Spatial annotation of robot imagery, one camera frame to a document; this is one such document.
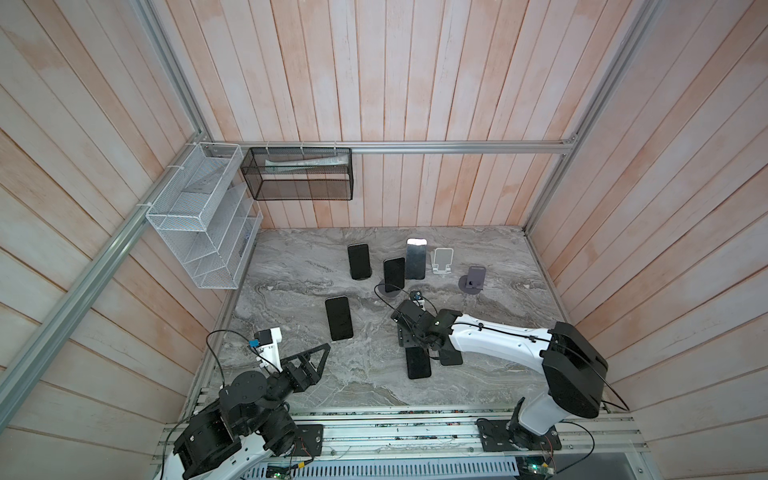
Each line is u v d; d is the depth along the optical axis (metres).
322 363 0.60
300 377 0.56
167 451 0.47
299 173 1.06
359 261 0.97
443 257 1.18
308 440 0.73
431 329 0.62
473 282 0.99
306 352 0.58
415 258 1.02
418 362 0.83
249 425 0.50
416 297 0.78
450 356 0.86
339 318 0.88
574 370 0.44
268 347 0.59
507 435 0.73
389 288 0.99
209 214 0.72
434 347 0.60
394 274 0.93
